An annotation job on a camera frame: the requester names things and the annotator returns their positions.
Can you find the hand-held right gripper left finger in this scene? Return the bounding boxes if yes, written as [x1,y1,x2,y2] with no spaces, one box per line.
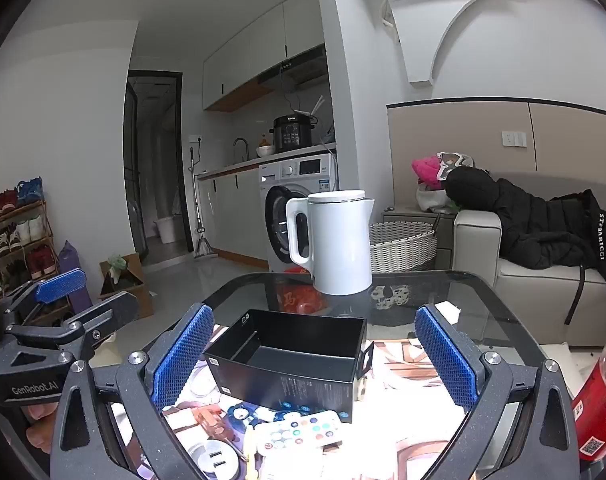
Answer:
[50,302,215,480]

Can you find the white lower kitchen cabinets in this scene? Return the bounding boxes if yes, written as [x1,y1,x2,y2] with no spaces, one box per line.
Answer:
[198,157,271,266]

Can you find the white upper kitchen cabinets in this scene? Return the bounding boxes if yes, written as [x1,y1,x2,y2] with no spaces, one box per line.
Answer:
[203,0,326,111]

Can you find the black pressure cooker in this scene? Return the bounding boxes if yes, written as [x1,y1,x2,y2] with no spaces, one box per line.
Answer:
[273,115,314,153]

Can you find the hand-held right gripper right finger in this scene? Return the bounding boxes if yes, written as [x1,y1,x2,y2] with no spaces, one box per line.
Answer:
[414,302,584,480]

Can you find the purple yoga mat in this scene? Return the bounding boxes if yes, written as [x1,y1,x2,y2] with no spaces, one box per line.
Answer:
[58,240,93,311]

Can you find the flat mop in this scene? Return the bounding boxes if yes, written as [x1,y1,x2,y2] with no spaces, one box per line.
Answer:
[189,147,219,261]

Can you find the printed table mat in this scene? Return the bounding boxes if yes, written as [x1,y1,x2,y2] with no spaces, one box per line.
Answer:
[108,340,538,480]

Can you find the blue round bottle white cap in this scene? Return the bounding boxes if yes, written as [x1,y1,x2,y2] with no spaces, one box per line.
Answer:
[228,402,256,423]

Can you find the white washing machine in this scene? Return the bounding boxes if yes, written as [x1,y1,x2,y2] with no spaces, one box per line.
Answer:
[259,152,339,273]

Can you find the red bag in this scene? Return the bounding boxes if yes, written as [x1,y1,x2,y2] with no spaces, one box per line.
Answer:
[275,267,329,313]

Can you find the pink knit hat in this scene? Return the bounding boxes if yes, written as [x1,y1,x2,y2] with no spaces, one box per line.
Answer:
[412,155,446,191]

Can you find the person's left hand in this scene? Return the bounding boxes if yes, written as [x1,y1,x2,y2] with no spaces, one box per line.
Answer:
[23,402,60,467]

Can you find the woven wicker basket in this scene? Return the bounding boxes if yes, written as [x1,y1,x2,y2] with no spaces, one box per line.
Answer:
[369,221,439,273]

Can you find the white electric kettle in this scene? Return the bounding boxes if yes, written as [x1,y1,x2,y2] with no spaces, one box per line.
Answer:
[285,190,376,296]

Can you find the white green bag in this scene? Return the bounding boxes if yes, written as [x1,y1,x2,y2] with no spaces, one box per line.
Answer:
[415,182,458,213]

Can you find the red drink bottle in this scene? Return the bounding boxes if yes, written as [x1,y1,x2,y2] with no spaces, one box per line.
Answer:
[572,317,606,463]

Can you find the round white charger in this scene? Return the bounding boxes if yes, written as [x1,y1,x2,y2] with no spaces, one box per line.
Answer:
[190,440,241,480]

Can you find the dark framed glass door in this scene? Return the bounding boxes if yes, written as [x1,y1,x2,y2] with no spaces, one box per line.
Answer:
[123,71,184,261]

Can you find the white remote control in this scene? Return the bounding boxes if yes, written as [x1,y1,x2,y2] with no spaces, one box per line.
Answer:
[257,410,344,457]

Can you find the brown cardboard box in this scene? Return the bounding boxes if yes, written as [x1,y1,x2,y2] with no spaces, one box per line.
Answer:
[100,253,154,318]

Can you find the shoe rack with shoes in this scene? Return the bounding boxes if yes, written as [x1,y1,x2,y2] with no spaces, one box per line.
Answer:
[0,176,59,301]

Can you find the white kitchen cabinets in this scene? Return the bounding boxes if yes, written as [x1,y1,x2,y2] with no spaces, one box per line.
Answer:
[203,0,326,111]
[198,157,271,266]

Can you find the range hood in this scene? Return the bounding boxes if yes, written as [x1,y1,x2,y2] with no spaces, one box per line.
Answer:
[257,45,329,92]

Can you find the beige sofa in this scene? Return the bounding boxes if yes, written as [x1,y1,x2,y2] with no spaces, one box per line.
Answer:
[453,170,606,348]

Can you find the black puffer jacket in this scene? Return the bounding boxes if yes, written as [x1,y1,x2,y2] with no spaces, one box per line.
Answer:
[445,166,606,326]

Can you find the white bucket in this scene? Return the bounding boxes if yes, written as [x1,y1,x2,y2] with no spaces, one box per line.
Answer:
[154,215,184,244]

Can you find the brown handled screwdriver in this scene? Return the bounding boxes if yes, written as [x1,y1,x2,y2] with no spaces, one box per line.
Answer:
[193,405,254,463]

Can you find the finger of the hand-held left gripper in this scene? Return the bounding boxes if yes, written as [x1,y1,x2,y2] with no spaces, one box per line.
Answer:
[6,290,139,361]
[3,268,87,331]

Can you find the wooden shoe rack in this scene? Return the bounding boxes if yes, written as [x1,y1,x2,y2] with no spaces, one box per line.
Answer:
[0,200,61,306]

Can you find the black cardboard box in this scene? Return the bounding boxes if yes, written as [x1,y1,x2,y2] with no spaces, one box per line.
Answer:
[203,308,375,423]

